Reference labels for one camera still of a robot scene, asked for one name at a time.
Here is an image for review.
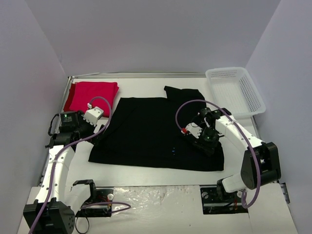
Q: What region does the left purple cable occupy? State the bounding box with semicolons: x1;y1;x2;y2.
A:
28;96;132;234

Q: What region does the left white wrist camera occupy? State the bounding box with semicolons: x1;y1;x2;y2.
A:
83;103;104;127

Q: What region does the black t shirt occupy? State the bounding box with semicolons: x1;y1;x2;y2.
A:
89;86;224;172

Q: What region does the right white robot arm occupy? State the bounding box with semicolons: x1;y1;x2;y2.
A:
181;108;281;201

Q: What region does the folded red t shirt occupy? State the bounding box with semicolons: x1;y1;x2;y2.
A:
63;81;119;113

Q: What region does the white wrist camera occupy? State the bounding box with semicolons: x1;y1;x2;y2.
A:
181;122;203;139
83;103;104;127

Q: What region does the white plastic basket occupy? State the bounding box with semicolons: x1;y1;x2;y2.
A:
205;67;266;118

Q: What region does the purple cable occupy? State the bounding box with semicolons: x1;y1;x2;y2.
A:
28;96;132;234
175;99;262;209

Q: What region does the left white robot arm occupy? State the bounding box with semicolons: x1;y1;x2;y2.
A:
23;107;104;234

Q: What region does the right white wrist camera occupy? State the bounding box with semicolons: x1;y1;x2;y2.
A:
181;122;203;139

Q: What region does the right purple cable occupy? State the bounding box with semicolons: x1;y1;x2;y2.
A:
175;99;262;209

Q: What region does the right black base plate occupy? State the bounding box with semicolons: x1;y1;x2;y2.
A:
200;185;248;215

